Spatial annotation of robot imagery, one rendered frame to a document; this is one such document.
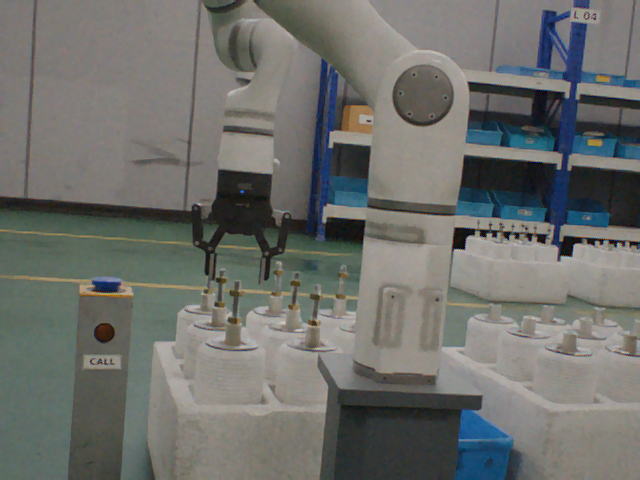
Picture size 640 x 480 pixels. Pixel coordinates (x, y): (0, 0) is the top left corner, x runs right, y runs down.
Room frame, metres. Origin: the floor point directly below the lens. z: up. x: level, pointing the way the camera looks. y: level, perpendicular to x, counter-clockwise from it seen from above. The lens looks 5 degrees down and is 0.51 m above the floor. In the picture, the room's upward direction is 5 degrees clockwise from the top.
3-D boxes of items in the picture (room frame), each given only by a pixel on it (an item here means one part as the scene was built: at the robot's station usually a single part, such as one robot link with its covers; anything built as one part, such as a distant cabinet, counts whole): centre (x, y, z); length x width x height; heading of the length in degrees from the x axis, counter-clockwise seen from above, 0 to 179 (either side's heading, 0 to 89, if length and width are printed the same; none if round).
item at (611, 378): (1.28, -0.52, 0.16); 0.10 x 0.10 x 0.18
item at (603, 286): (3.77, -1.41, 0.09); 0.39 x 0.39 x 0.18; 12
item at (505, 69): (6.12, -1.43, 1.37); 0.50 x 0.38 x 0.11; 10
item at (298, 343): (1.11, 0.01, 0.25); 0.08 x 0.08 x 0.01
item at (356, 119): (5.86, -0.17, 0.89); 0.31 x 0.24 x 0.20; 9
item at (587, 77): (6.22, -1.92, 1.37); 0.50 x 0.38 x 0.11; 11
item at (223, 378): (1.08, 0.12, 0.16); 0.10 x 0.10 x 0.18
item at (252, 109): (1.07, 0.11, 0.62); 0.09 x 0.07 x 0.15; 63
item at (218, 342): (1.08, 0.12, 0.25); 0.08 x 0.08 x 0.01
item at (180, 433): (1.23, 0.04, 0.09); 0.39 x 0.39 x 0.18; 18
